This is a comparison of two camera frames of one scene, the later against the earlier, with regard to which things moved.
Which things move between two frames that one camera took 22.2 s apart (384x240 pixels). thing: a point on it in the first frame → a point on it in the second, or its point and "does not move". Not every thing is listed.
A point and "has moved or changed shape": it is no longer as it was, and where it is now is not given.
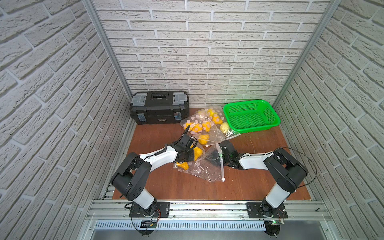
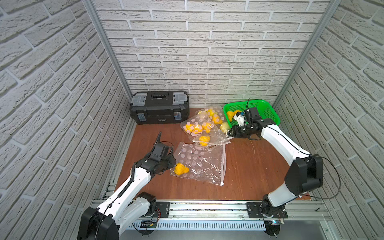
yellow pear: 197,152 → 230,115
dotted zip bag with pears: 207,164 has moved or changed shape
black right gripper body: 226,159 → 243,131
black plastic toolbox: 161,107 does not move
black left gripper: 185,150 → 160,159
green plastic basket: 251,116 does not move
